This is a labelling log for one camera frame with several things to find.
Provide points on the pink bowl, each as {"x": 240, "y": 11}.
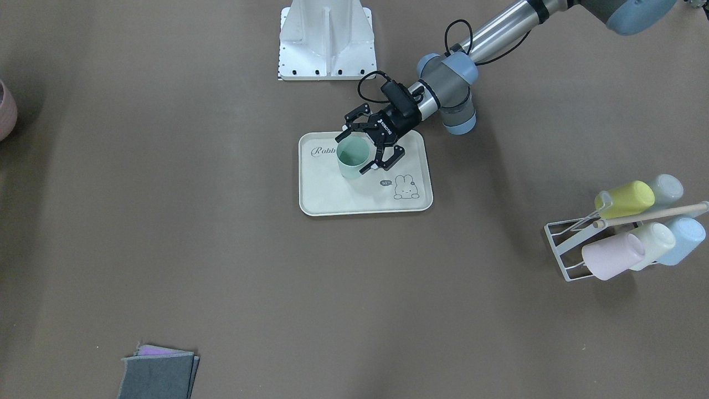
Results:
{"x": 9, "y": 111}

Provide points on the pale grey-blue cup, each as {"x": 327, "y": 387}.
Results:
{"x": 667, "y": 191}

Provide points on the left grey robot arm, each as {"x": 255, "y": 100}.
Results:
{"x": 444, "y": 81}

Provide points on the grey folded cloth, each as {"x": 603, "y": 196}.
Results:
{"x": 158, "y": 372}

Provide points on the green cup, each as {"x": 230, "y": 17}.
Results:
{"x": 352, "y": 153}

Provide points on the pink cup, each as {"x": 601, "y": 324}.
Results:
{"x": 611, "y": 256}

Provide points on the light blue cup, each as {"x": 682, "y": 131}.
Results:
{"x": 688, "y": 233}

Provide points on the white wire cup rack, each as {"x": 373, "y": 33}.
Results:
{"x": 566, "y": 238}

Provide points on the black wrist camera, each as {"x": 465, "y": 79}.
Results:
{"x": 399, "y": 97}

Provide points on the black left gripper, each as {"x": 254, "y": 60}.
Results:
{"x": 392, "y": 124}

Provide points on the white cup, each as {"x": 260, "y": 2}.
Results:
{"x": 657, "y": 240}

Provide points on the yellow cup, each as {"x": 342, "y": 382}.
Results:
{"x": 629, "y": 199}

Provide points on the cream rabbit tray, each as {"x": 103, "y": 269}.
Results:
{"x": 323, "y": 191}

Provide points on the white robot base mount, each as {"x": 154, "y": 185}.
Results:
{"x": 326, "y": 40}

